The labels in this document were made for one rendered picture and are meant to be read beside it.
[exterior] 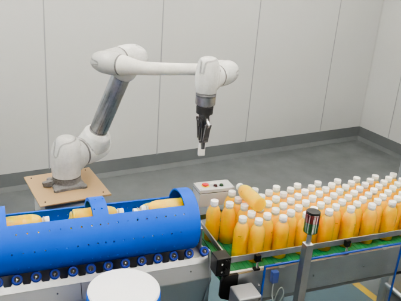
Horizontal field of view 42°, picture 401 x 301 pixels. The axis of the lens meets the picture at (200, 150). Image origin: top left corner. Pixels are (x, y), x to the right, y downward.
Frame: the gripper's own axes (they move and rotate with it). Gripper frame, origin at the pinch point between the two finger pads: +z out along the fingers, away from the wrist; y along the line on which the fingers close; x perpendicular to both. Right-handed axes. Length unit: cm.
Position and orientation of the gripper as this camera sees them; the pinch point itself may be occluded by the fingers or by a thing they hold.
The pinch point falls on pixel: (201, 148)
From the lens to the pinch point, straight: 238.8
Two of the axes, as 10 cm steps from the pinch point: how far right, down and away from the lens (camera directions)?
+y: -3.6, -3.7, 8.6
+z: -0.7, 9.3, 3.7
